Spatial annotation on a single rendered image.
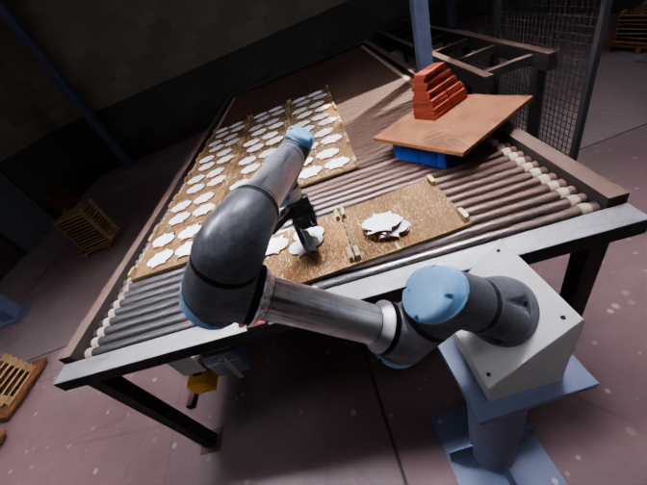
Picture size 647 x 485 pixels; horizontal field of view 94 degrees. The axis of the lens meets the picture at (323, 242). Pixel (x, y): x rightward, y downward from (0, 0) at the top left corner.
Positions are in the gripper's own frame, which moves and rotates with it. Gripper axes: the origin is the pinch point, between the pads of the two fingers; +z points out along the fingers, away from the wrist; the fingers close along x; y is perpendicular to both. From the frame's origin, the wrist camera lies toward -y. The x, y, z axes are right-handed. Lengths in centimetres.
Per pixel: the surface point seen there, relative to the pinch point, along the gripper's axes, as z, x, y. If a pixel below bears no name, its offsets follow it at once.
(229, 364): 23, -24, -41
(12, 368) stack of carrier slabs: 86, 76, -282
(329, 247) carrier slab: 6.8, 1.8, 7.4
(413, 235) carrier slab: 6.1, -7.1, 37.8
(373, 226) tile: 1.6, -0.7, 25.4
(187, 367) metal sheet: 23, -20, -59
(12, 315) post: 105, 183, -387
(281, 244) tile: 6.2, 12.6, -12.1
